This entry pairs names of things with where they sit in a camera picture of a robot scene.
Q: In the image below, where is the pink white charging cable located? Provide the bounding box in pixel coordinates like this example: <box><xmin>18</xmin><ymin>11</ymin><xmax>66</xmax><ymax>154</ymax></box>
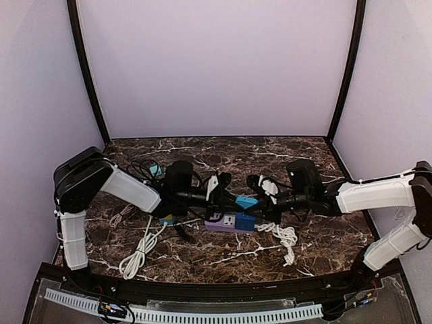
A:
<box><xmin>110</xmin><ymin>204</ymin><xmax>136</xmax><ymax>227</ymax></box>

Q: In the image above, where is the black USB cable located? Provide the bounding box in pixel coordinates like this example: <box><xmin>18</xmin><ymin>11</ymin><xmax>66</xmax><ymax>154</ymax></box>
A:
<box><xmin>127</xmin><ymin>160</ymin><xmax>163</xmax><ymax>185</ymax></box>

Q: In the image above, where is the dark blue cube adapter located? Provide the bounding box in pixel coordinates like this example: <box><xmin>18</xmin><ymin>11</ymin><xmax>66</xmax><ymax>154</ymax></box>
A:
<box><xmin>234</xmin><ymin>213</ymin><xmax>256</xmax><ymax>233</ymax></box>

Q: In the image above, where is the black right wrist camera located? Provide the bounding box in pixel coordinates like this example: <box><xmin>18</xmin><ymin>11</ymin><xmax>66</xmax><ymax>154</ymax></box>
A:
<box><xmin>286</xmin><ymin>159</ymin><xmax>321</xmax><ymax>193</ymax></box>

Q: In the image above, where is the white power strip cord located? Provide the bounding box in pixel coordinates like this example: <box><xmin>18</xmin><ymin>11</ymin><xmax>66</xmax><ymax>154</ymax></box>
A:
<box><xmin>118</xmin><ymin>215</ymin><xmax>169</xmax><ymax>280</ymax></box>

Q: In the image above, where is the black frame post left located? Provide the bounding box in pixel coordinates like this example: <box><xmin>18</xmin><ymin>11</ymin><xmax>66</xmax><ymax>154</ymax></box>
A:
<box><xmin>66</xmin><ymin>0</ymin><xmax>111</xmax><ymax>146</ymax></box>

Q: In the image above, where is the purple strip white cord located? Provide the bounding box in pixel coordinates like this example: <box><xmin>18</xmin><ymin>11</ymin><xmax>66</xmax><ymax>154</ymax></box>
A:
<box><xmin>254</xmin><ymin>222</ymin><xmax>298</xmax><ymax>267</ymax></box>

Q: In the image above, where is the teal small charger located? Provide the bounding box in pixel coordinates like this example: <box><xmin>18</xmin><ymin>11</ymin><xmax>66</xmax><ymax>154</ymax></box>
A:
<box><xmin>149</xmin><ymin>164</ymin><xmax>163</xmax><ymax>177</ymax></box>

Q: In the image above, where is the black frame post right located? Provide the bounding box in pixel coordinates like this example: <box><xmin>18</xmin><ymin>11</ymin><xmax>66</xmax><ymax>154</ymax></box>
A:
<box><xmin>326</xmin><ymin>0</ymin><xmax>367</xmax><ymax>145</ymax></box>

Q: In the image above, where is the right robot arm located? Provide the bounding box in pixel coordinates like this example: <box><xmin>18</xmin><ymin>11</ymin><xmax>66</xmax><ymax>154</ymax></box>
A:
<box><xmin>246</xmin><ymin>159</ymin><xmax>431</xmax><ymax>272</ymax></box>

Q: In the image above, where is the purple power strip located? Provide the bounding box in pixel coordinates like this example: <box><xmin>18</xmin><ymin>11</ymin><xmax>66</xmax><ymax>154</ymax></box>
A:
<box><xmin>205</xmin><ymin>213</ymin><xmax>239</xmax><ymax>233</ymax></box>

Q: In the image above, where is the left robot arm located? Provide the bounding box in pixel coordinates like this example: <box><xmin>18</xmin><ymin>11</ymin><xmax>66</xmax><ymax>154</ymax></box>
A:
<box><xmin>53</xmin><ymin>146</ymin><xmax>240</xmax><ymax>271</ymax></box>

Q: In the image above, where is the black power adapter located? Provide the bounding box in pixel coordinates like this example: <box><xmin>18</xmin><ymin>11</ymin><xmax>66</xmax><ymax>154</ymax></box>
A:
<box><xmin>173</xmin><ymin>207</ymin><xmax>192</xmax><ymax>242</ymax></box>

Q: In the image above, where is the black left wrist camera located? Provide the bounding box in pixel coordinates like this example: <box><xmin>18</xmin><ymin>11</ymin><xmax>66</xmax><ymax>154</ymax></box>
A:
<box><xmin>163</xmin><ymin>160</ymin><xmax>194</xmax><ymax>192</ymax></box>

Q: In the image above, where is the black frame post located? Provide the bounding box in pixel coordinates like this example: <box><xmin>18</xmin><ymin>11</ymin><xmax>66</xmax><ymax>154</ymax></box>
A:
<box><xmin>326</xmin><ymin>0</ymin><xmax>367</xmax><ymax>145</ymax></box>
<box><xmin>66</xmin><ymin>0</ymin><xmax>111</xmax><ymax>146</ymax></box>

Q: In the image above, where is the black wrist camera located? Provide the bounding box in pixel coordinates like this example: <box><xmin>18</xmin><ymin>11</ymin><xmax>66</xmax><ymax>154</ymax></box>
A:
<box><xmin>163</xmin><ymin>160</ymin><xmax>194</xmax><ymax>192</ymax></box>
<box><xmin>286</xmin><ymin>159</ymin><xmax>321</xmax><ymax>193</ymax></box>

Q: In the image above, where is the teal power strip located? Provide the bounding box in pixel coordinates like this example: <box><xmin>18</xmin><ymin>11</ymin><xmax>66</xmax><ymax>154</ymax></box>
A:
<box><xmin>159</xmin><ymin>214</ymin><xmax>176</xmax><ymax>226</ymax></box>

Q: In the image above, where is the blue small charger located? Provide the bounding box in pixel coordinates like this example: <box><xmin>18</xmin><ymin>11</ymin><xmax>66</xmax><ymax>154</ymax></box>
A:
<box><xmin>236</xmin><ymin>196</ymin><xmax>259</xmax><ymax>209</ymax></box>

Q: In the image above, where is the white slotted cable duct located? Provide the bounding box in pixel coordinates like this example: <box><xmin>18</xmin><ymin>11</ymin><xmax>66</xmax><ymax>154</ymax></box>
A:
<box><xmin>43</xmin><ymin>288</ymin><xmax>324</xmax><ymax>324</ymax></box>

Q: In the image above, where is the black front rail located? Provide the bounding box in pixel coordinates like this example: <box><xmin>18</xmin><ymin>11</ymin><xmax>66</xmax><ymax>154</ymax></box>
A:
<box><xmin>40</xmin><ymin>258</ymin><xmax>402</xmax><ymax>306</ymax></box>

